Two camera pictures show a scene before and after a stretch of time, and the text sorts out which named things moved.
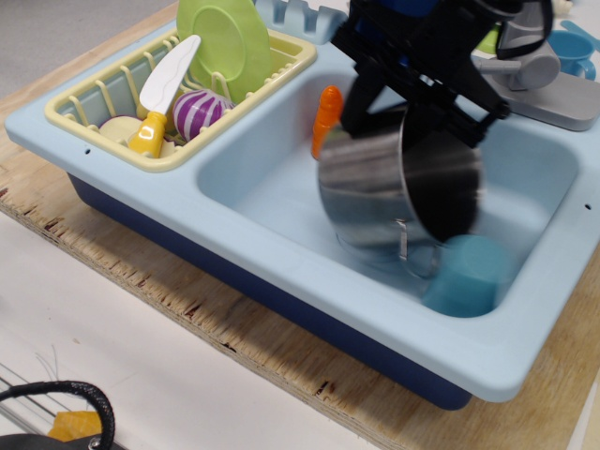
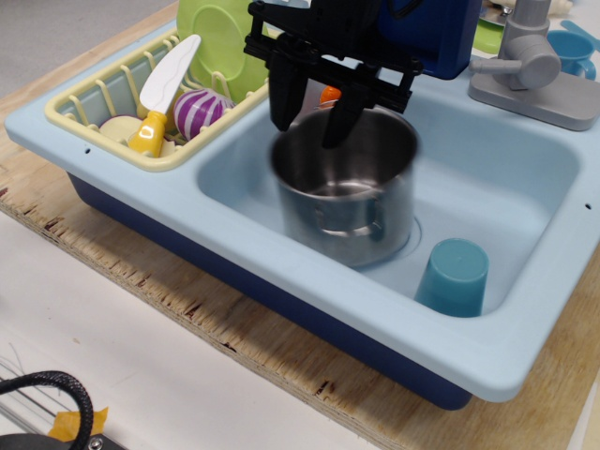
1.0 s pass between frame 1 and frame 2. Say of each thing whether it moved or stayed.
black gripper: moved
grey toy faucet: stayed
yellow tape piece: stayed
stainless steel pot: moved
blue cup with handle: stayed
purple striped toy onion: stayed
